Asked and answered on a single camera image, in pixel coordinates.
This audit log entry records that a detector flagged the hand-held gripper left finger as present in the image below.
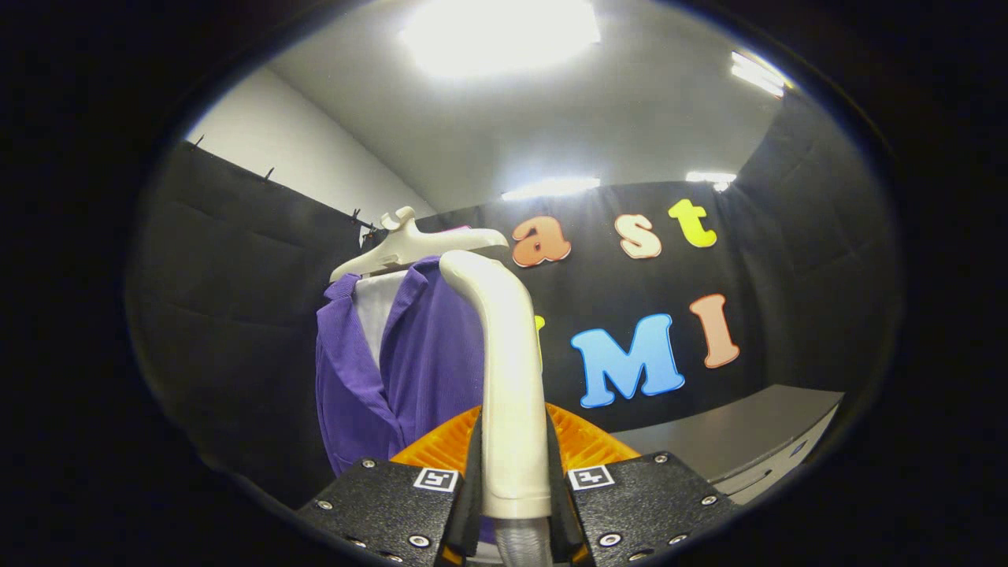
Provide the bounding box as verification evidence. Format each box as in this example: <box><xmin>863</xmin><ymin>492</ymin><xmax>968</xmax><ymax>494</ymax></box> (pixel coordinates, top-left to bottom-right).
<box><xmin>298</xmin><ymin>406</ymin><xmax>484</xmax><ymax>567</ymax></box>

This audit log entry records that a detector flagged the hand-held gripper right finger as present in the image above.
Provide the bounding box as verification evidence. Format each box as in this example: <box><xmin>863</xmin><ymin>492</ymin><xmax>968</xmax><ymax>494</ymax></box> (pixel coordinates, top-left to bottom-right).
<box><xmin>543</xmin><ymin>403</ymin><xmax>741</xmax><ymax>567</ymax></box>

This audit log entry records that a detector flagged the white garment steamer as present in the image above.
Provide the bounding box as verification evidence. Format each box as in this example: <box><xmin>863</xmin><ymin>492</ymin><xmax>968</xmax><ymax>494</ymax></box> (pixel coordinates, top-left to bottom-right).
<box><xmin>439</xmin><ymin>250</ymin><xmax>554</xmax><ymax>567</ymax></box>

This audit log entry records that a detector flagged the purple jacket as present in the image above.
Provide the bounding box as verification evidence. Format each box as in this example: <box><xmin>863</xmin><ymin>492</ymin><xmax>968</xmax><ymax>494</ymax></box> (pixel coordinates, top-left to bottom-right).
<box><xmin>315</xmin><ymin>256</ymin><xmax>497</xmax><ymax>544</ymax></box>

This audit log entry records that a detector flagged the white clothes hanger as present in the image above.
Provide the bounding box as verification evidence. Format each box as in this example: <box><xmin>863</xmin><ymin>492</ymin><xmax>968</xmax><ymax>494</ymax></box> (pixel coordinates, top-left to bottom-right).
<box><xmin>329</xmin><ymin>206</ymin><xmax>510</xmax><ymax>283</ymax></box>

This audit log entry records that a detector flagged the grey cabinet with dark top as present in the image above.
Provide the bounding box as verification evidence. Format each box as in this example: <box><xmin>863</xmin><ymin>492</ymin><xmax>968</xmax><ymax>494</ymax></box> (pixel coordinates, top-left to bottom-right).
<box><xmin>610</xmin><ymin>384</ymin><xmax>845</xmax><ymax>505</ymax></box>

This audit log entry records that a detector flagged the black backdrop cloth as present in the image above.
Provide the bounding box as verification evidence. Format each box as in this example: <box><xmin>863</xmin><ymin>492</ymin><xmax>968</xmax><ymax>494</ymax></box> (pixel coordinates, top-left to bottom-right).
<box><xmin>126</xmin><ymin>91</ymin><xmax>902</xmax><ymax>509</ymax></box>

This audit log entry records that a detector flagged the long strip ceiling light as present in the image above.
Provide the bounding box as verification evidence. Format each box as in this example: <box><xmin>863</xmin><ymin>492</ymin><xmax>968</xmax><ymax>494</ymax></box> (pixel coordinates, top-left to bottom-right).
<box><xmin>502</xmin><ymin>177</ymin><xmax>601</xmax><ymax>201</ymax></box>

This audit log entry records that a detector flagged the large ceiling light panel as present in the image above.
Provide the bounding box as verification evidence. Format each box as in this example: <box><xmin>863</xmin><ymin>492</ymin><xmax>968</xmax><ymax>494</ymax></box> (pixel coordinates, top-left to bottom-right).
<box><xmin>400</xmin><ymin>0</ymin><xmax>601</xmax><ymax>78</ymax></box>

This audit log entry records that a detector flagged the double ceiling light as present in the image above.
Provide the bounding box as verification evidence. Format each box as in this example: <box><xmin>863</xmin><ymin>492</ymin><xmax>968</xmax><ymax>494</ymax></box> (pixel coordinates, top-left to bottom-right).
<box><xmin>731</xmin><ymin>51</ymin><xmax>788</xmax><ymax>98</ymax></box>

